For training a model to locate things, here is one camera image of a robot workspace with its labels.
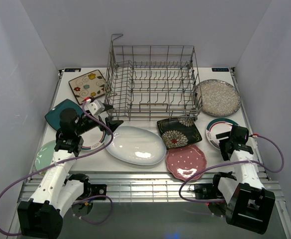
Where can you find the light green round plate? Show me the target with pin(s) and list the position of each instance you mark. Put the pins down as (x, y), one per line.
(44, 155)

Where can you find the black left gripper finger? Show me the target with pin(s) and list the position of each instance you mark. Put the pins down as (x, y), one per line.
(106, 108)
(112, 125)

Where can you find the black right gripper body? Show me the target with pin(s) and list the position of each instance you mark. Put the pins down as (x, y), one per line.
(222, 143)

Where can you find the aluminium table frame rail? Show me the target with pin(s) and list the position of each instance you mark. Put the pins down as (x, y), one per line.
(127, 183)

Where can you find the beige square flower plate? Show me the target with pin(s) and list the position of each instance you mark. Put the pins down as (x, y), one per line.
(91, 84)

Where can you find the grey wire dish rack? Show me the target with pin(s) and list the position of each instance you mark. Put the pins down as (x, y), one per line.
(152, 82)

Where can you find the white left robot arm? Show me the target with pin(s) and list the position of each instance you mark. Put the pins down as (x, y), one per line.
(41, 216)

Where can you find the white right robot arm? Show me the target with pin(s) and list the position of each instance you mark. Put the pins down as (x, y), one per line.
(249, 204)

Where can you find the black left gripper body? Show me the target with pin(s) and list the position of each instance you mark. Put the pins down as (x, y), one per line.
(87, 124)

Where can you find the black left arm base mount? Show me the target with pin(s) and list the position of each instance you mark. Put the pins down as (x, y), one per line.
(99, 190)

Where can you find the teal square plate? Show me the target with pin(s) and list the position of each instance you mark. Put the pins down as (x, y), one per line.
(53, 116)

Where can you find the white oval plate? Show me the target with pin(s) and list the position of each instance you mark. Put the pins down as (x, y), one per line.
(136, 146)

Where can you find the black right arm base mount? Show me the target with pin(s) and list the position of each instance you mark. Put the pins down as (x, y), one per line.
(204, 191)

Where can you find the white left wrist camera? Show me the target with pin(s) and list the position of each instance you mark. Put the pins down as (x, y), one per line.
(93, 107)

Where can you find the white plate teal red rim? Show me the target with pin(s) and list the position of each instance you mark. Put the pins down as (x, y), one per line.
(93, 139)
(218, 126)

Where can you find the black square floral plate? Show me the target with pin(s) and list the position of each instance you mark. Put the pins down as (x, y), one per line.
(178, 132)

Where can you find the right blue label sticker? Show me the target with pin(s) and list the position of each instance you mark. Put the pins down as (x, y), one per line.
(220, 69)

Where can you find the speckled beige blue round plate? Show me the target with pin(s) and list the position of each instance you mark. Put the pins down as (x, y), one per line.
(219, 98)

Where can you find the pink polka dot plate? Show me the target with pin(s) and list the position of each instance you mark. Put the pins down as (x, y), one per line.
(185, 161)

